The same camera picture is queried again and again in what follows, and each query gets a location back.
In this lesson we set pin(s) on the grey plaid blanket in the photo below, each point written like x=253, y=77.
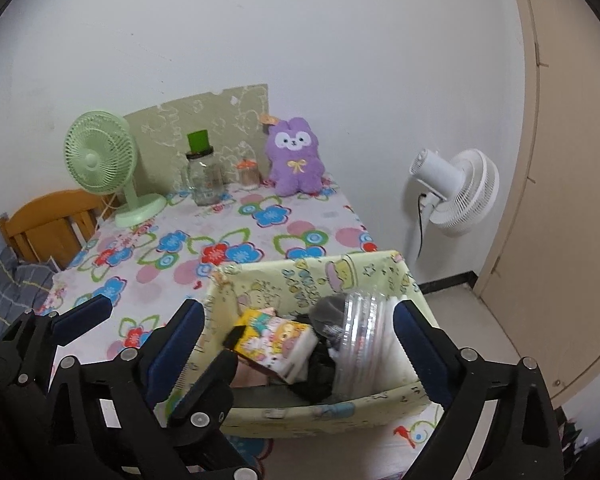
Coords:
x=15, y=285

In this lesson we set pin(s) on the small jar orange lid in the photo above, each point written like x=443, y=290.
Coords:
x=248, y=177

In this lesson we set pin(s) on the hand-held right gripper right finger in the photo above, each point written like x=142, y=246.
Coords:
x=422, y=352

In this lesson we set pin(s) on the white diaper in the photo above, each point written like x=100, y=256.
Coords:
x=397, y=360

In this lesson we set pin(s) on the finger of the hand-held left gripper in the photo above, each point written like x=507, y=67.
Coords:
x=85, y=316
x=207, y=387

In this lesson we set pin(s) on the black plastic bag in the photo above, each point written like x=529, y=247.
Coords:
x=322, y=375

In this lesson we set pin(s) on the beige door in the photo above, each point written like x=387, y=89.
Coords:
x=580, y=185

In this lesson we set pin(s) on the glass jar green lid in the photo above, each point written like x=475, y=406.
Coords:
x=205, y=180

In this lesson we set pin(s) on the white standing fan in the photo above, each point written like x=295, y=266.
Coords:
x=465, y=192

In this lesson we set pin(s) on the purple plush bunny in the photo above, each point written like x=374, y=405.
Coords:
x=295, y=165

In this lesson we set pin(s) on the green desk fan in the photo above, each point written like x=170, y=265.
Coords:
x=97, y=157

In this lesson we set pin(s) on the yellow cartoon print storage box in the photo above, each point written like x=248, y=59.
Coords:
x=260, y=282

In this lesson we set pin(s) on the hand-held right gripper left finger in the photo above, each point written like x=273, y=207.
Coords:
x=175, y=352

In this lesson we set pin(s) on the green patterned board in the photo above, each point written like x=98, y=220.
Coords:
x=180, y=120

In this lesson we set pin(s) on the yellow cartoon tissue pack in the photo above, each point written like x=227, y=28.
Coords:
x=275, y=337

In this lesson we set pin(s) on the clear plastic bag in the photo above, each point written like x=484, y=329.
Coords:
x=360, y=340

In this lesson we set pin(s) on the grey soft pouch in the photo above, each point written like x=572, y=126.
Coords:
x=330, y=310

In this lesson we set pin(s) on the wooden chair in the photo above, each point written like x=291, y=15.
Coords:
x=45, y=225

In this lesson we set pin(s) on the orange hang tag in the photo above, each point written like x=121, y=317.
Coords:
x=268, y=120

